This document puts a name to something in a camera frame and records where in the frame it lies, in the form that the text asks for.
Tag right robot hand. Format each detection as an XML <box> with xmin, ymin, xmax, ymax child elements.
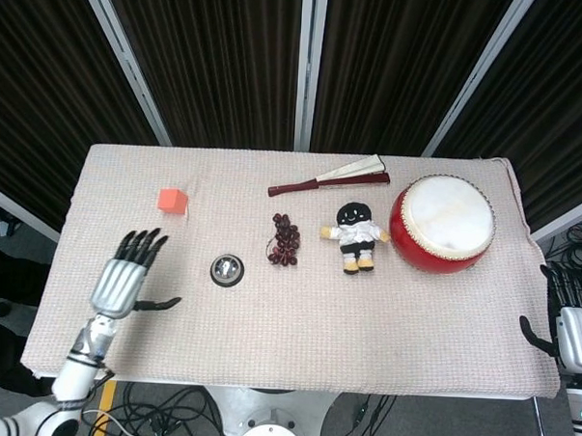
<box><xmin>516</xmin><ymin>263</ymin><xmax>582</xmax><ymax>374</ymax></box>

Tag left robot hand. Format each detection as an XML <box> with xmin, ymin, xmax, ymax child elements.
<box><xmin>88</xmin><ymin>224</ymin><xmax>186</xmax><ymax>324</ymax></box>

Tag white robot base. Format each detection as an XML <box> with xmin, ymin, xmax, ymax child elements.
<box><xmin>199</xmin><ymin>383</ymin><xmax>347</xmax><ymax>436</ymax></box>

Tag orange cube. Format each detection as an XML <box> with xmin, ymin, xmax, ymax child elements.
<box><xmin>155</xmin><ymin>186</ymin><xmax>187</xmax><ymax>218</ymax></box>

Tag red drum with white skin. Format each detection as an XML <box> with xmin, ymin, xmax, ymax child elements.
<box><xmin>386</xmin><ymin>172</ymin><xmax>499</xmax><ymax>276</ymax></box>

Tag beige woven tablecloth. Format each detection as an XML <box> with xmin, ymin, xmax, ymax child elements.
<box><xmin>18</xmin><ymin>136</ymin><xmax>572</xmax><ymax>400</ymax></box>

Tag dark folding screen panel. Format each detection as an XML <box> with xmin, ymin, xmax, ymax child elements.
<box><xmin>308</xmin><ymin>0</ymin><xmax>517</xmax><ymax>162</ymax></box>
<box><xmin>95</xmin><ymin>0</ymin><xmax>307</xmax><ymax>154</ymax></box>
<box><xmin>432</xmin><ymin>0</ymin><xmax>582</xmax><ymax>234</ymax></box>
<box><xmin>0</xmin><ymin>0</ymin><xmax>169</xmax><ymax>232</ymax></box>

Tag plush doll with black head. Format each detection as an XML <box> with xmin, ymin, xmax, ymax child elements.
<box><xmin>317</xmin><ymin>201</ymin><xmax>393</xmax><ymax>278</ymax></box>

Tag black cables with green light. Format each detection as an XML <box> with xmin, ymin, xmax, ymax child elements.
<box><xmin>541</xmin><ymin>221</ymin><xmax>582</xmax><ymax>280</ymax></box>

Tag black cable bundle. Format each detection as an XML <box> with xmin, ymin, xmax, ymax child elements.
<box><xmin>75</xmin><ymin>380</ymin><xmax>239</xmax><ymax>436</ymax></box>

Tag dark red bead bracelet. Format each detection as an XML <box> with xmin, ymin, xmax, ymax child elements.
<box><xmin>263</xmin><ymin>211</ymin><xmax>303</xmax><ymax>267</ymax></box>

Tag folding fan with red handle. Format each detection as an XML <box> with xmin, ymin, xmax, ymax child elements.
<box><xmin>266</xmin><ymin>150</ymin><xmax>392</xmax><ymax>203</ymax></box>

